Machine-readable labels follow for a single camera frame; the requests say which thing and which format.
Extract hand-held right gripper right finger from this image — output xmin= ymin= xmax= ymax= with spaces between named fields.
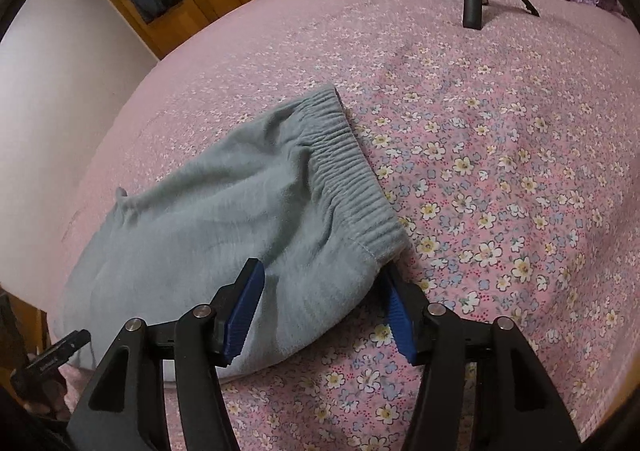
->
xmin=377 ymin=267 xmax=582 ymax=451

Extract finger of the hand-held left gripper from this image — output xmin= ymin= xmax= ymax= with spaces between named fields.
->
xmin=47 ymin=329 xmax=92 ymax=363

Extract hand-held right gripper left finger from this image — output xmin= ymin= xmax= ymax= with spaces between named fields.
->
xmin=65 ymin=258 xmax=266 ymax=451

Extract grey pants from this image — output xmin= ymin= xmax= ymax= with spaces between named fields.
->
xmin=50 ymin=83 xmax=409 ymax=382

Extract wooden nightstand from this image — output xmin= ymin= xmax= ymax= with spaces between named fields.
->
xmin=0 ymin=286 xmax=48 ymax=382

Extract pink floral bed sheet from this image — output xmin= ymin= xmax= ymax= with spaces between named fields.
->
xmin=47 ymin=0 xmax=640 ymax=451

